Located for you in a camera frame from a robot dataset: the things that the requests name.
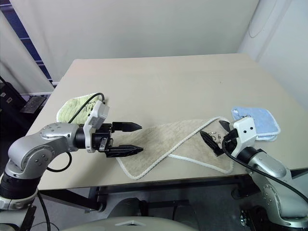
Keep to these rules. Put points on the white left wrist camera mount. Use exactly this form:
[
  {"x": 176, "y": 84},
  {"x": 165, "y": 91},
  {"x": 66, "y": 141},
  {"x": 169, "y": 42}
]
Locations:
[{"x": 97, "y": 115}]

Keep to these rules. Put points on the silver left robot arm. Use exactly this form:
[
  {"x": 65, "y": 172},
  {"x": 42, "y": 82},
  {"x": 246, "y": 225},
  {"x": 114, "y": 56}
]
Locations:
[{"x": 36, "y": 149}]

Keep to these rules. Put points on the folded green towel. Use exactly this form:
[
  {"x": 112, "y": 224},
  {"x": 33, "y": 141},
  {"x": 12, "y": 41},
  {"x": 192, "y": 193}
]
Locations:
[{"x": 72, "y": 107}]

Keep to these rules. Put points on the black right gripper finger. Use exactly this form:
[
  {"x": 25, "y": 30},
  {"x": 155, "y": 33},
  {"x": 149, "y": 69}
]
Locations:
[
  {"x": 226, "y": 127},
  {"x": 213, "y": 144}
]

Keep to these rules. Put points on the grey robot torso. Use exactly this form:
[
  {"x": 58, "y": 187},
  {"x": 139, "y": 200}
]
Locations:
[{"x": 125, "y": 223}]

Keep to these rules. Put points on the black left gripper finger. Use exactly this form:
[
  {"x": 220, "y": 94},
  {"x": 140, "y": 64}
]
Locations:
[
  {"x": 122, "y": 151},
  {"x": 125, "y": 126}
]

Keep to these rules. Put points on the black equipment rack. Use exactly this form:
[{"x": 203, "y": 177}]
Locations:
[{"x": 9, "y": 101}]

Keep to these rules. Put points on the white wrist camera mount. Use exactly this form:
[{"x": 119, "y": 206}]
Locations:
[
  {"x": 97, "y": 115},
  {"x": 245, "y": 134}
]

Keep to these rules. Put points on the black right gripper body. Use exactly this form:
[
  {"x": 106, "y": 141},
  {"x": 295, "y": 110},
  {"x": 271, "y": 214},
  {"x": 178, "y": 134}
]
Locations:
[{"x": 229, "y": 142}]

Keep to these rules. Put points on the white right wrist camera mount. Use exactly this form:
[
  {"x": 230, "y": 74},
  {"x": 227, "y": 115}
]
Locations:
[{"x": 245, "y": 134}]

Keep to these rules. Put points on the grey metal base plate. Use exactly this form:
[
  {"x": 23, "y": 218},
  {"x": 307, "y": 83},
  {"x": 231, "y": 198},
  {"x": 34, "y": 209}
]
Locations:
[{"x": 33, "y": 103}]

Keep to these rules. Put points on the blue striped panel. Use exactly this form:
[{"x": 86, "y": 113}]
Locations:
[{"x": 31, "y": 45}]

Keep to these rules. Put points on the folded blue towel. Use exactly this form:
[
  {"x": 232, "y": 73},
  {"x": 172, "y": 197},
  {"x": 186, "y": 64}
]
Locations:
[{"x": 264, "y": 122}]

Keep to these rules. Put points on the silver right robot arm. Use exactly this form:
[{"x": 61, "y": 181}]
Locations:
[{"x": 269, "y": 168}]

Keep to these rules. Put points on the dark rounded shape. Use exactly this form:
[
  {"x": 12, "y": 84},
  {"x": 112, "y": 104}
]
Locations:
[
  {"x": 126, "y": 207},
  {"x": 185, "y": 210}
]

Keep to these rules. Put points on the black metal table frame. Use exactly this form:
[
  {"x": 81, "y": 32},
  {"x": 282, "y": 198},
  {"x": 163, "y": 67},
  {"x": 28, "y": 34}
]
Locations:
[{"x": 168, "y": 185}]

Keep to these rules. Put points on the beige towel with white edging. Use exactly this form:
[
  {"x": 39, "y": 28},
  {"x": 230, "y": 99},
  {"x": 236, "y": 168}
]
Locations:
[{"x": 168, "y": 142}]

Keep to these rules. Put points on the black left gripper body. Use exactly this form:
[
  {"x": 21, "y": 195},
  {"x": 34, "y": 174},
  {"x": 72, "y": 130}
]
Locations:
[{"x": 104, "y": 134}]

